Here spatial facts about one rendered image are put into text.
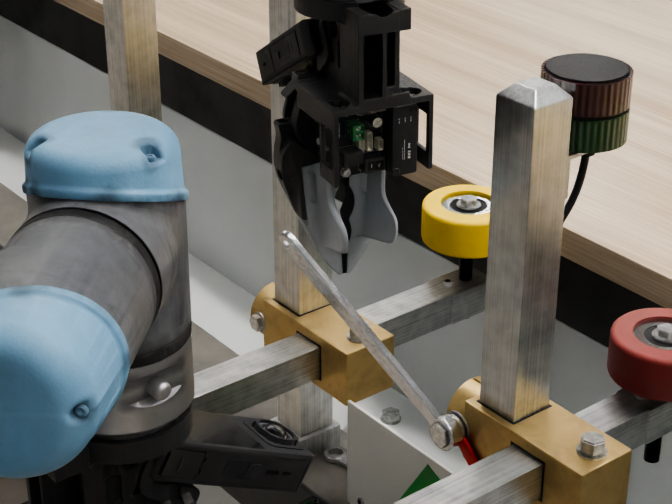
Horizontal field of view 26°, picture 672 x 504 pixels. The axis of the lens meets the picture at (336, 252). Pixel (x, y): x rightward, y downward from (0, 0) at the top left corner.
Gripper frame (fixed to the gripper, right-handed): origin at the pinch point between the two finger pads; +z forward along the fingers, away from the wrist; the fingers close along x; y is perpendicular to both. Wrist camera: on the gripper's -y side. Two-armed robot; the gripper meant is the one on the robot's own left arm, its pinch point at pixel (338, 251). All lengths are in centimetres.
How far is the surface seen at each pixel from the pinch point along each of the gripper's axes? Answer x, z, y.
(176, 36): 11, 6, -68
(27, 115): 2, 29, -109
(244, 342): 10, 35, -46
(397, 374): 2.6, 8.5, 4.3
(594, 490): 10.2, 11.8, 18.5
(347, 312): 0.3, 4.6, 0.9
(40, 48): 4, 18, -103
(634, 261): 26.3, 7.1, -0.4
